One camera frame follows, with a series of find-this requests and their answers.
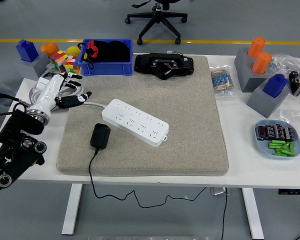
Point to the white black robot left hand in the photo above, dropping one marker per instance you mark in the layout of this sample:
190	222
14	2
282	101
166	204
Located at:
50	90

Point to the white power strip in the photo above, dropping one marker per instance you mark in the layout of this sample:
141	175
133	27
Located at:
135	122

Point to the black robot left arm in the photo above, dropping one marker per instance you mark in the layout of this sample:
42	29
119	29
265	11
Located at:
17	147

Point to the white power plug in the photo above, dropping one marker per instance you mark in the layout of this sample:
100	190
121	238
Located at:
50	67

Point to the white small box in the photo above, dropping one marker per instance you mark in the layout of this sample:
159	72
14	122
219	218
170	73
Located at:
42	81

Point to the grey block holder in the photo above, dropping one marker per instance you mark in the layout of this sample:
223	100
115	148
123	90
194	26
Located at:
32	70
262	105

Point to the tilted colourful puzzle cube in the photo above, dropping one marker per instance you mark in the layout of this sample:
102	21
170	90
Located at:
58	60

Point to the upright colourful puzzle cube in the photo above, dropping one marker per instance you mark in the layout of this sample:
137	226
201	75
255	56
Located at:
72	65

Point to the orange fruit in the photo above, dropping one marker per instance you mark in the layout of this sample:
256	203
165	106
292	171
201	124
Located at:
48	48

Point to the yellow lemon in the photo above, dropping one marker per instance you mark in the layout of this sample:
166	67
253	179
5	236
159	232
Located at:
73	50

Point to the blue plastic bin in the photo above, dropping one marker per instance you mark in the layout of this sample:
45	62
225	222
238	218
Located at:
105	68

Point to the black electronic module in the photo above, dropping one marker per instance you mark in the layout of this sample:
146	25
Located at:
145	65

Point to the grey-brown mat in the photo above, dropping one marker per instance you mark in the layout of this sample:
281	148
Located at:
165	112

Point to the white table leg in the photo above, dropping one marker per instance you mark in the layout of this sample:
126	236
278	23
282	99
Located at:
252	212
72	210

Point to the black office chair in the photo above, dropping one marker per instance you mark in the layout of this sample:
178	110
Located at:
160	17

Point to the bag of resistors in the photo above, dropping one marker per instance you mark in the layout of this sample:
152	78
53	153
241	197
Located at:
222	82

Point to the grey holder two holes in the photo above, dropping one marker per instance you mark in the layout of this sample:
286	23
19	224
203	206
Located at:
247	80

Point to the orange cylinder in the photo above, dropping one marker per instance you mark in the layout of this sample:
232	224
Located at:
256	47
262	62

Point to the black capacitor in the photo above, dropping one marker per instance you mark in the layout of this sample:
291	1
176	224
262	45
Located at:
289	134
280	131
261	133
270	131

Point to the light blue plate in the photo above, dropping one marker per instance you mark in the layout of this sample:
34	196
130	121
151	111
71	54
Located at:
262	148

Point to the green battery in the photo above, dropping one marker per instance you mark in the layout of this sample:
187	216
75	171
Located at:
285	145
282	149
277	142
291	147
275	146
279	154
286	152

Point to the clear bag of screws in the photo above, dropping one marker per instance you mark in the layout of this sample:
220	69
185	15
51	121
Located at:
285	61

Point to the bag of black capacitors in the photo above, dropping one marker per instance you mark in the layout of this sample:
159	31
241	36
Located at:
298	83

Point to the black table control box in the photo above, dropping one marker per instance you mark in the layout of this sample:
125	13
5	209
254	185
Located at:
292	192

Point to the silver bracket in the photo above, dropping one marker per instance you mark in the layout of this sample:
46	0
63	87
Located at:
218	191

